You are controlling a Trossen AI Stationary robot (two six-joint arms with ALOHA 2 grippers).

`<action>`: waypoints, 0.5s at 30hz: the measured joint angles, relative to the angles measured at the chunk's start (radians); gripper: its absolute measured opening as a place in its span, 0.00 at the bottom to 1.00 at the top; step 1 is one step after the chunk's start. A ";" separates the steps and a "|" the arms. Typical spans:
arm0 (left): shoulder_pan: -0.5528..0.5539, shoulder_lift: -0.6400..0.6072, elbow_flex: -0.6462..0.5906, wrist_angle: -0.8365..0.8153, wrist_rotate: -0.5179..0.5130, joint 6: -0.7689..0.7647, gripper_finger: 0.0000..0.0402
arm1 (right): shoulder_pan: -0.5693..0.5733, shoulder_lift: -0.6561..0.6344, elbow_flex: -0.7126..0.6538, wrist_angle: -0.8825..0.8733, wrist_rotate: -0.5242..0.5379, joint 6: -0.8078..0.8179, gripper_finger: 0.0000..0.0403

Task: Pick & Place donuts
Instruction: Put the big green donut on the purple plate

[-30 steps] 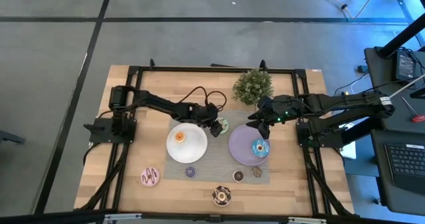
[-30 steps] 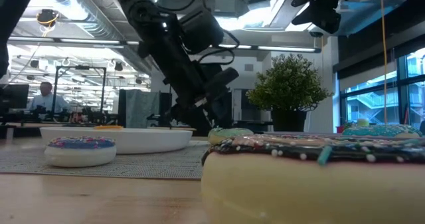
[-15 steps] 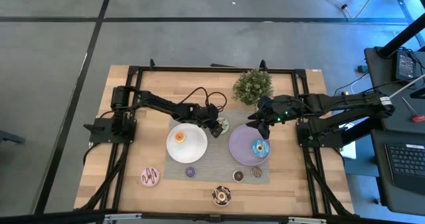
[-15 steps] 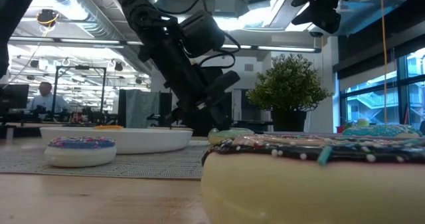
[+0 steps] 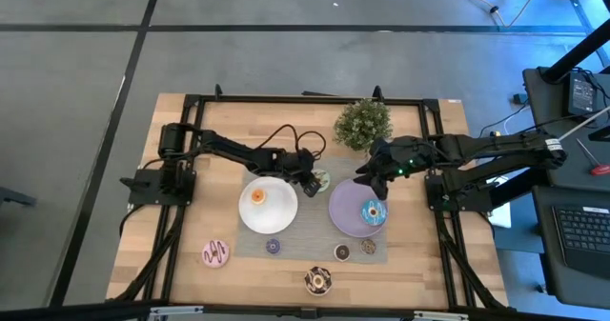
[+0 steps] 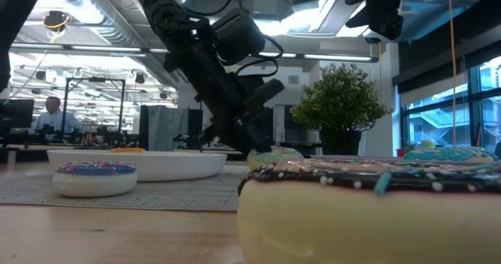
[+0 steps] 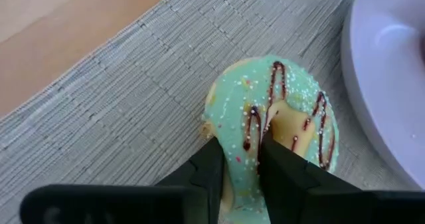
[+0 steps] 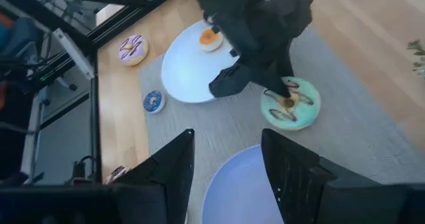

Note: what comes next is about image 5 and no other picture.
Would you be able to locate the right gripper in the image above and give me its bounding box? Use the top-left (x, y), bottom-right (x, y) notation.
top-left (354, 136), bottom-right (433, 202)

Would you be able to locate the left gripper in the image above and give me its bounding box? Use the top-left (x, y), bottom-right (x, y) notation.
top-left (280, 148), bottom-right (323, 199)

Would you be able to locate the mint green iced donut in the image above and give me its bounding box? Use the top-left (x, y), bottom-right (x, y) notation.
top-left (312, 168), bottom-right (332, 194)

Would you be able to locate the blue iced sprinkled donut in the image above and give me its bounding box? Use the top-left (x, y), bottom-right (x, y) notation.
top-left (359, 199), bottom-right (389, 228)

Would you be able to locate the chocolate iced sprinkled donut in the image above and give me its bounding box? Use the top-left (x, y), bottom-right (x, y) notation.
top-left (304, 266), bottom-right (334, 297)

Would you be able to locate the pink iced drizzled donut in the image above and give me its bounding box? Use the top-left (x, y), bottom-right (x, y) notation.
top-left (201, 239), bottom-right (231, 270)

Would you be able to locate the lilac round plate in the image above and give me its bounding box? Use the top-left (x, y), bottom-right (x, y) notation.
top-left (328, 178), bottom-right (388, 239)

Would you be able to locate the grey woven placemat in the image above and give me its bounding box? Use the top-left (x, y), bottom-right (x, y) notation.
top-left (234, 156), bottom-right (390, 265)

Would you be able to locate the white round plate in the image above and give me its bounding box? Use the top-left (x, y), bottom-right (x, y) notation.
top-left (237, 175), bottom-right (299, 235)

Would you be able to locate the green potted plant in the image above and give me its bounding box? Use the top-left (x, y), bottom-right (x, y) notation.
top-left (332, 97), bottom-right (395, 153)

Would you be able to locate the dark grey desk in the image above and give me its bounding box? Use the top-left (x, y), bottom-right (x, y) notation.
top-left (522, 66), bottom-right (610, 311)

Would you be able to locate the black keyboard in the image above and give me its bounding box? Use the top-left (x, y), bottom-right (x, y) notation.
top-left (552, 205), bottom-right (610, 279)

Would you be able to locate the black power adapter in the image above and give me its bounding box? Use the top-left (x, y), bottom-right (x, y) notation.
top-left (567, 71), bottom-right (598, 117)

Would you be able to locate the black stand pole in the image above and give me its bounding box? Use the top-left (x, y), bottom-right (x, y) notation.
top-left (542, 18), bottom-right (610, 84)

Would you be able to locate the black chair base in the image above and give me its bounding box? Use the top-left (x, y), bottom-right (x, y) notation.
top-left (0, 186), bottom-right (37, 209)

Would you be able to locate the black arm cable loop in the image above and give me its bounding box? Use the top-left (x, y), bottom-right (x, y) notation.
top-left (255, 123), bottom-right (328, 161)

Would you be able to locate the black aluminium table frame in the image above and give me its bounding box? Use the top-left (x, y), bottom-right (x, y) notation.
top-left (107, 83), bottom-right (515, 321)

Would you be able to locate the silver frame bracket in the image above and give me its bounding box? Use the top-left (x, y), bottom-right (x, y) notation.
top-left (413, 310), bottom-right (471, 321)
top-left (148, 305), bottom-right (205, 320)

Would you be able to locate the beige floor cable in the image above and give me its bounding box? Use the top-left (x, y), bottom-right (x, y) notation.
top-left (431, 0), bottom-right (547, 30)

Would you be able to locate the red handled screwdriver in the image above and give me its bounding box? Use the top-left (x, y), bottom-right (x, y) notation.
top-left (575, 138), bottom-right (610, 177)

